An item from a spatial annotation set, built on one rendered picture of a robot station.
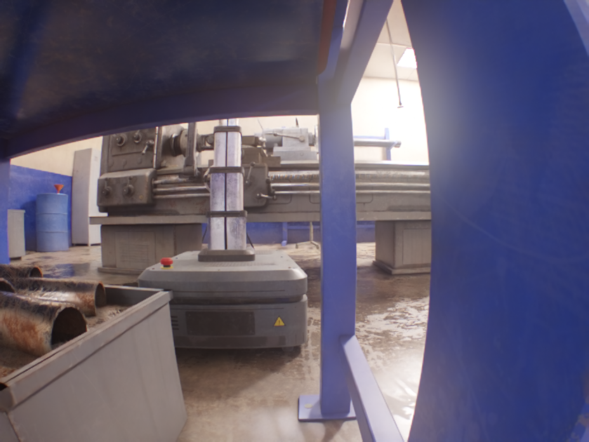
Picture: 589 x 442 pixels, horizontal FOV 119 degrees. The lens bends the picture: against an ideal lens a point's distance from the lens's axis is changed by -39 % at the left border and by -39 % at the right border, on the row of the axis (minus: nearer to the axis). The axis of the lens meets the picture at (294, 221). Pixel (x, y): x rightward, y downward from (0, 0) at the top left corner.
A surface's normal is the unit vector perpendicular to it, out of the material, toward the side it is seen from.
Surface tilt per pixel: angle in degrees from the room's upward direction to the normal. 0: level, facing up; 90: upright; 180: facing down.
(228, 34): 180
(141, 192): 90
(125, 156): 90
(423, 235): 90
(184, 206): 90
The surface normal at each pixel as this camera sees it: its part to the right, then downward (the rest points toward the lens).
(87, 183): -0.03, 0.00
